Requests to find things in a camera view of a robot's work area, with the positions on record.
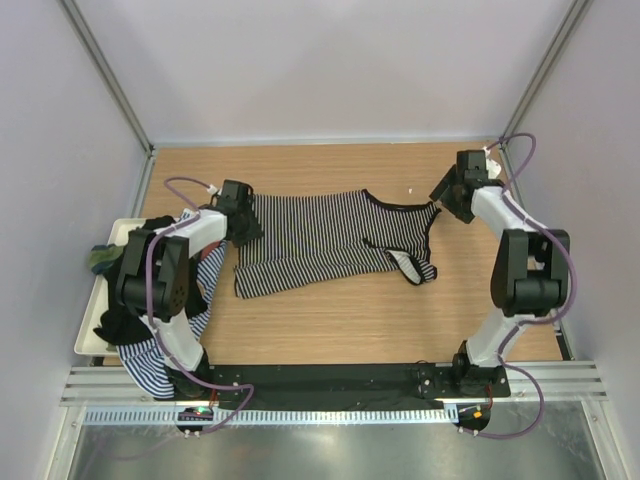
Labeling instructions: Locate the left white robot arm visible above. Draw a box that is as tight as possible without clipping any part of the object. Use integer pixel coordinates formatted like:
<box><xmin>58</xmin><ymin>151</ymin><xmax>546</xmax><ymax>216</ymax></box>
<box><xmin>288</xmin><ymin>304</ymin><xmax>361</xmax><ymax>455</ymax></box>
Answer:
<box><xmin>115</xmin><ymin>176</ymin><xmax>263</xmax><ymax>400</ymax></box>

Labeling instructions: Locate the white plastic tray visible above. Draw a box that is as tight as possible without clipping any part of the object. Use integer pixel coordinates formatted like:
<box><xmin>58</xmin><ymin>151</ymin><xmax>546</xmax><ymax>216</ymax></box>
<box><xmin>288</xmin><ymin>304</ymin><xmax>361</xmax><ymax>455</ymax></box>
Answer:
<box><xmin>74</xmin><ymin>218</ymin><xmax>145</xmax><ymax>357</ymax></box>

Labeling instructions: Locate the black white striped tank top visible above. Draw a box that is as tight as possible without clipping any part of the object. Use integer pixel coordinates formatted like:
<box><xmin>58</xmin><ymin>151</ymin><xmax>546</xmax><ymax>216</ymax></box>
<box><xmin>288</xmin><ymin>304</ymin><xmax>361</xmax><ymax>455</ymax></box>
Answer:
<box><xmin>235</xmin><ymin>189</ymin><xmax>440</xmax><ymax>299</ymax></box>

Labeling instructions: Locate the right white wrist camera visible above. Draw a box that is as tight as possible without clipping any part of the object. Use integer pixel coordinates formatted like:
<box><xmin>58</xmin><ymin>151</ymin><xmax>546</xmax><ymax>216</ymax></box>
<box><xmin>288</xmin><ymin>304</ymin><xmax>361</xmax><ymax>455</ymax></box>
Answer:
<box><xmin>483</xmin><ymin>146</ymin><xmax>502</xmax><ymax>180</ymax></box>

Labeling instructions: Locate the green striped garment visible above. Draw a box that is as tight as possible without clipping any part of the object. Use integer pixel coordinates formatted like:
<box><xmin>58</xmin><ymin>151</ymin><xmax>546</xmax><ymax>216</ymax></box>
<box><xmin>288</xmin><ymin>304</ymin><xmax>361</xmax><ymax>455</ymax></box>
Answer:
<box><xmin>88</xmin><ymin>243</ymin><xmax>126</xmax><ymax>275</ymax></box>

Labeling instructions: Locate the white slotted cable duct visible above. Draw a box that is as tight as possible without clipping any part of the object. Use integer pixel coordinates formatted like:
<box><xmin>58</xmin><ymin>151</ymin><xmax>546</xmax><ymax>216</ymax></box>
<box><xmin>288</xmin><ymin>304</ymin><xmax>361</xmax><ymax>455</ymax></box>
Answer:
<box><xmin>83</xmin><ymin>405</ymin><xmax>458</xmax><ymax>427</ymax></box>

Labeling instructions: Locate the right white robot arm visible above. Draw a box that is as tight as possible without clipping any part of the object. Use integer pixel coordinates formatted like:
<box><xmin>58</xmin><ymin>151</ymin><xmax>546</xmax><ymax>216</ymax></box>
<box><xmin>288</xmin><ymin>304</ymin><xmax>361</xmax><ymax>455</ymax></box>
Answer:
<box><xmin>430</xmin><ymin>150</ymin><xmax>571</xmax><ymax>396</ymax></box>

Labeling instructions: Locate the red garment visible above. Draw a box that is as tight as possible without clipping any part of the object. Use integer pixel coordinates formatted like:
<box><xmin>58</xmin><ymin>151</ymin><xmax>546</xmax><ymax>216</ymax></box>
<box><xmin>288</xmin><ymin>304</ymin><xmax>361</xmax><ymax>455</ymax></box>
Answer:
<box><xmin>200</xmin><ymin>242</ymin><xmax>224</xmax><ymax>260</ymax></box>

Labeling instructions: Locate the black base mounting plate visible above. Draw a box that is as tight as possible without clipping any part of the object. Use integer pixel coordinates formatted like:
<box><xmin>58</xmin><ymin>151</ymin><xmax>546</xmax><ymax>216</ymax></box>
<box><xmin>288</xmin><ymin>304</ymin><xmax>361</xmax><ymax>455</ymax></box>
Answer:
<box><xmin>212</xmin><ymin>361</ymin><xmax>511</xmax><ymax>412</ymax></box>

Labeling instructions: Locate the blue white striped tank top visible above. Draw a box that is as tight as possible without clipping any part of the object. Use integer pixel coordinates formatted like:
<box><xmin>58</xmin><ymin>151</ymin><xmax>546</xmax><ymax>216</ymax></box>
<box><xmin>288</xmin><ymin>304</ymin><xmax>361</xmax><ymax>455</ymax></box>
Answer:
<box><xmin>114</xmin><ymin>210</ymin><xmax>228</xmax><ymax>399</ymax></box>

